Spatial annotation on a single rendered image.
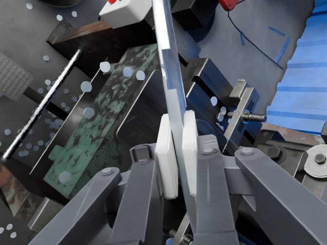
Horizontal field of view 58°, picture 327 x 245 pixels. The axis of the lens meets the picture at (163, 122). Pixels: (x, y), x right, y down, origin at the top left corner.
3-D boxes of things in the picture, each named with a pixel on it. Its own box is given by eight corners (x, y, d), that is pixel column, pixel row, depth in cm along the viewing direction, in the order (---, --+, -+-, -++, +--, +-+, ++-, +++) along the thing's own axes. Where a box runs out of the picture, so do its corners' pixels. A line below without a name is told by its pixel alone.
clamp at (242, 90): (210, 133, 72) (246, 140, 64) (238, 78, 76) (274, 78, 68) (222, 146, 75) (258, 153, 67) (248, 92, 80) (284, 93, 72)
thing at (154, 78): (79, 127, 56) (115, 137, 46) (117, 68, 60) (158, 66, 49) (161, 181, 71) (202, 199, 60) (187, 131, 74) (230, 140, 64)
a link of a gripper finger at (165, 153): (178, 199, 16) (164, 201, 16) (178, 149, 23) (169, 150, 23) (168, 149, 15) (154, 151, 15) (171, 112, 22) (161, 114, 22)
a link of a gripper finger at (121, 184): (161, 207, 14) (102, 215, 15) (165, 162, 19) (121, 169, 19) (155, 180, 14) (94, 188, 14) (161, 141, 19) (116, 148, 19)
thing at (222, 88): (94, 228, 61) (108, 240, 56) (190, 58, 73) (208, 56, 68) (179, 264, 78) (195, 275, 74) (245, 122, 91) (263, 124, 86)
